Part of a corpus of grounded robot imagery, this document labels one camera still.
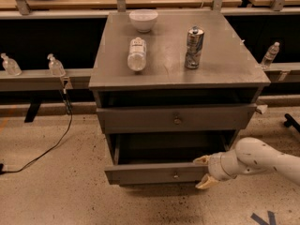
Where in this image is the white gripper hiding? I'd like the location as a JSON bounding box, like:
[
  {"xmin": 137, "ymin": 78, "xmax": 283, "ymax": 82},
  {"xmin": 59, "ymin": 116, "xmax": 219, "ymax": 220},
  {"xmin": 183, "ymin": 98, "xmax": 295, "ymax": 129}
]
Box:
[{"xmin": 193, "ymin": 151, "xmax": 238, "ymax": 189}]

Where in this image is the grey drawer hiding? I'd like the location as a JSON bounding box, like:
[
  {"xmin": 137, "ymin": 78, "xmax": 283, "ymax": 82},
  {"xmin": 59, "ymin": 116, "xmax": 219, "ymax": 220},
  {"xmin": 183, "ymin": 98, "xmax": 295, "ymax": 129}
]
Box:
[
  {"xmin": 105, "ymin": 131, "xmax": 225, "ymax": 186},
  {"xmin": 97, "ymin": 104, "xmax": 256, "ymax": 134}
]

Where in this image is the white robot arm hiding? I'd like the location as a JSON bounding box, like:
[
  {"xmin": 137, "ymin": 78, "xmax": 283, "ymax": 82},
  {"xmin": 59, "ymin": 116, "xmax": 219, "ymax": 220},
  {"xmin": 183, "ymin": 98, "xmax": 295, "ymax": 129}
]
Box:
[{"xmin": 193, "ymin": 137, "xmax": 300, "ymax": 189}]

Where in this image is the grey drawer cabinet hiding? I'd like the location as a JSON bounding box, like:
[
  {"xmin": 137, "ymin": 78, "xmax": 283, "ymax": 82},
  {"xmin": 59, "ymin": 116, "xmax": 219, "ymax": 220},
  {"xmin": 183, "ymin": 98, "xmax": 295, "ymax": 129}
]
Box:
[{"xmin": 88, "ymin": 10, "xmax": 272, "ymax": 187}]

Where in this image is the grey top drawer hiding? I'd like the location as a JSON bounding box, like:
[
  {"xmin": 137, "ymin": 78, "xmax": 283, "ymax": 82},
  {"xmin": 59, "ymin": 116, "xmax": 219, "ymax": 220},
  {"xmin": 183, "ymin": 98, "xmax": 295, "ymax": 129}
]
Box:
[{"xmin": 97, "ymin": 104, "xmax": 256, "ymax": 134}]

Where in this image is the black chair base leg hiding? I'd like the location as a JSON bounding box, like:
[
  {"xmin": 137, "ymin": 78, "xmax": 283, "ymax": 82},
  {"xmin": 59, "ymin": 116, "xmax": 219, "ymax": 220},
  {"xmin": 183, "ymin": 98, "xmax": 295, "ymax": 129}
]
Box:
[{"xmin": 284, "ymin": 113, "xmax": 300, "ymax": 133}]

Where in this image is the lying clear plastic bottle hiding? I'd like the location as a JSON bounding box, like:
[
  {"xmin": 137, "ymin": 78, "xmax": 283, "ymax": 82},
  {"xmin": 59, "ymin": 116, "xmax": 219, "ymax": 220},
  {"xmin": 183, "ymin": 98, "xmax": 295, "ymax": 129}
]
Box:
[{"xmin": 127, "ymin": 37, "xmax": 146, "ymax": 71}]

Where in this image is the silver drink can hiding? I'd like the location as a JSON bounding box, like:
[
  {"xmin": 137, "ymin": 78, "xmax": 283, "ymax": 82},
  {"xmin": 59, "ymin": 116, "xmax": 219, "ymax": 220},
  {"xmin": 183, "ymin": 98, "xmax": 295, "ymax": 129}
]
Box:
[{"xmin": 185, "ymin": 26, "xmax": 204, "ymax": 69}]

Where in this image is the small water bottle right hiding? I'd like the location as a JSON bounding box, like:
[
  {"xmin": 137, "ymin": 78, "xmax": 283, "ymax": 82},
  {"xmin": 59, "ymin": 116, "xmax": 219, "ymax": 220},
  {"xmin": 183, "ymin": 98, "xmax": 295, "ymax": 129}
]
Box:
[{"xmin": 261, "ymin": 42, "xmax": 280, "ymax": 69}]

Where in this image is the white bowl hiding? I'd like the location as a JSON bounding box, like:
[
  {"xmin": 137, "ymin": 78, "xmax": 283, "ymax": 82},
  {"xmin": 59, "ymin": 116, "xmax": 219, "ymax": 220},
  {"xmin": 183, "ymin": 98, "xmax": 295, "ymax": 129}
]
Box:
[{"xmin": 129, "ymin": 9, "xmax": 158, "ymax": 33}]

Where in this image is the clear pump bottle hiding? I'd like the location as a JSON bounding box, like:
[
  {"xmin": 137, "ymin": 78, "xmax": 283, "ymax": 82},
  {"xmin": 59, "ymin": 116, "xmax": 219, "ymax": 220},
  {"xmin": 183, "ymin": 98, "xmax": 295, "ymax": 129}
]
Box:
[{"xmin": 47, "ymin": 53, "xmax": 66, "ymax": 77}]

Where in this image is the clear bottle far left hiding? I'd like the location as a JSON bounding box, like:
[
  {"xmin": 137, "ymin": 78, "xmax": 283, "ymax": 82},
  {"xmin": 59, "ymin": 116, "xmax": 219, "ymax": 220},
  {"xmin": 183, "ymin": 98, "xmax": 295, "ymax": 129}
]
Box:
[{"xmin": 1, "ymin": 53, "xmax": 22, "ymax": 76}]

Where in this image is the black floor cable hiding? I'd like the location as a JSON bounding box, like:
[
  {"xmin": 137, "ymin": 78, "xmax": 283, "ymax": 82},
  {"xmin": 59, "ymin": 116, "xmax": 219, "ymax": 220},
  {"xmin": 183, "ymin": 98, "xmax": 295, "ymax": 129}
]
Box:
[{"xmin": 0, "ymin": 84, "xmax": 73, "ymax": 175}]

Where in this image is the grey metal rail shelf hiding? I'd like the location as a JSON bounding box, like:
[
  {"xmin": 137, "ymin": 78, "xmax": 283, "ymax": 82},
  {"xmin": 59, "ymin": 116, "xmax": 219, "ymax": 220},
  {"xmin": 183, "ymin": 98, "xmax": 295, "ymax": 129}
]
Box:
[{"xmin": 0, "ymin": 68, "xmax": 92, "ymax": 92}]

